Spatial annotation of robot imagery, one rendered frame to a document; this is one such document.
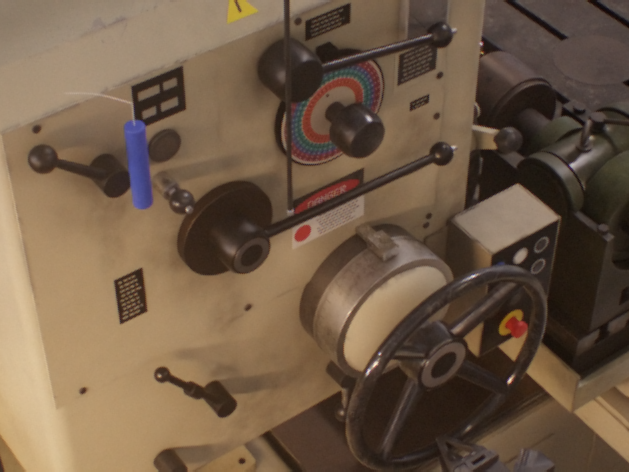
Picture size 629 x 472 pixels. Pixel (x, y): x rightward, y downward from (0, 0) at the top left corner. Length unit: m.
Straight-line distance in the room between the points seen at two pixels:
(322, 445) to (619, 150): 0.85
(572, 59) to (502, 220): 1.00
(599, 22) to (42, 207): 1.88
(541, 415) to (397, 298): 1.01
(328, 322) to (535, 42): 1.32
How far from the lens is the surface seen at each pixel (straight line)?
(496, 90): 2.59
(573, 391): 2.58
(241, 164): 1.86
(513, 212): 2.25
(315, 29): 1.80
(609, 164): 2.45
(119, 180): 1.69
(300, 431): 2.85
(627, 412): 2.83
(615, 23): 3.32
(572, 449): 3.24
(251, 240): 1.84
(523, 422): 2.97
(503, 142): 2.16
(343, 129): 1.83
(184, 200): 1.73
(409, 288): 2.07
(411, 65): 1.96
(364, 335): 2.07
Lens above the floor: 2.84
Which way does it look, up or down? 43 degrees down
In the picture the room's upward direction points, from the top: straight up
